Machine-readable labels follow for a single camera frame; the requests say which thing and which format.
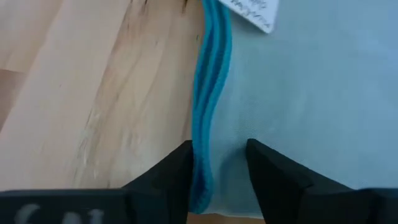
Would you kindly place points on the light blue teal-hemmed microfiber towel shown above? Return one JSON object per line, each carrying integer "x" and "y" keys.
{"x": 311, "y": 109}

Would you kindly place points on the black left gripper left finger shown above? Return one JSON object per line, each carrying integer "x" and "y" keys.
{"x": 164, "y": 193}

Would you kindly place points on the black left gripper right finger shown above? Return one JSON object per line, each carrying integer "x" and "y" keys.
{"x": 280, "y": 193}

